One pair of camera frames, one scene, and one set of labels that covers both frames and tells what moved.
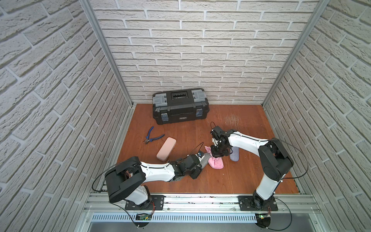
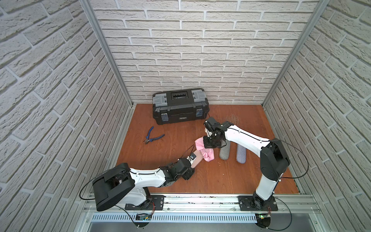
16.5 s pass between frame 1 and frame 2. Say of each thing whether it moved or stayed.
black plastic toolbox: stayed
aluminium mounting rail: stayed
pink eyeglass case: moved
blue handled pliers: stayed
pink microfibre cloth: moved
